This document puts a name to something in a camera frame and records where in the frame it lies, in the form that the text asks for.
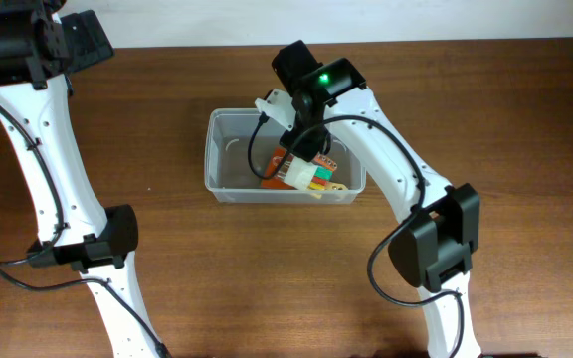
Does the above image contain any clear plastic container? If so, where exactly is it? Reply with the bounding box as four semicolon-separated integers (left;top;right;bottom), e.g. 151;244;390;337
204;108;366;205

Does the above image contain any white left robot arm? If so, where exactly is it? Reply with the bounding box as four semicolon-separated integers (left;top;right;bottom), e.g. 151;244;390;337
0;0;168;357

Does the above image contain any masonry drill bit red case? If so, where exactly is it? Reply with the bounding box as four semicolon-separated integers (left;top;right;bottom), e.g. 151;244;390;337
312;154;337;172

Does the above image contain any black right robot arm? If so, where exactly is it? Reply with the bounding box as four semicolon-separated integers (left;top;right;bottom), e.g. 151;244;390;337
256;41;481;357

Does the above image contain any red scraper with wooden handle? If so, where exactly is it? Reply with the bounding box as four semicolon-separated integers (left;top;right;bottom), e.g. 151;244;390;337
259;146;349;193

